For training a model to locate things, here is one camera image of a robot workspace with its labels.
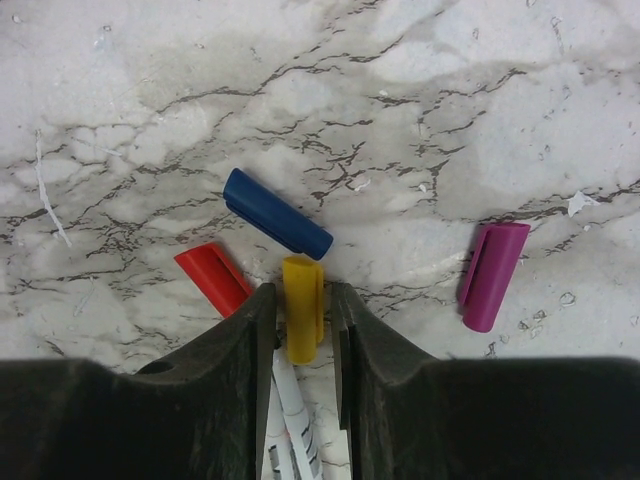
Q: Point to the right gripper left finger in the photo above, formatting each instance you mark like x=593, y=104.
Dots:
x=199, y=412

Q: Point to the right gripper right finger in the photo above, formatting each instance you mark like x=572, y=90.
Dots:
x=408, y=415

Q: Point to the yellow pen cap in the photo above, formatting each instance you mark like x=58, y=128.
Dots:
x=303, y=282

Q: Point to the white pen blue tip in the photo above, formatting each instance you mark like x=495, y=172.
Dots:
x=290, y=444

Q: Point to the red pen cap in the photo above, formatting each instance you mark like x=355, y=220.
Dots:
x=216, y=276

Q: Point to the purple pen cap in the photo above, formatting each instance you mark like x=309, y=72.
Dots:
x=497, y=252

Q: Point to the blue pen cap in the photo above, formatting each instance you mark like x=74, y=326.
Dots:
x=274, y=217

